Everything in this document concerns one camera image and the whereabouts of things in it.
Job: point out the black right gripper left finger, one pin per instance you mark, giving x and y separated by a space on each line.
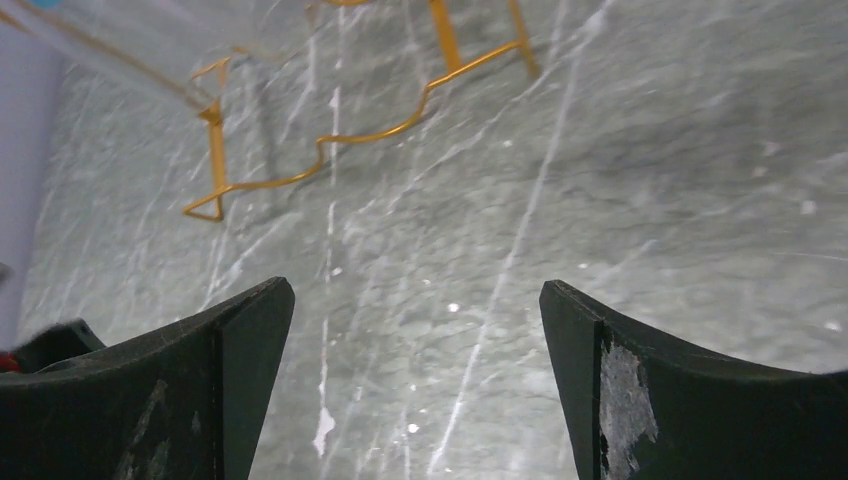
184 401

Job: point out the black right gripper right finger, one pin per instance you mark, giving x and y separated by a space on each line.
640 403

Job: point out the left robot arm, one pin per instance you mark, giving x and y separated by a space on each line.
56 343

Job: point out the gold wire glass rack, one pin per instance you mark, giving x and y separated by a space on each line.
182 51

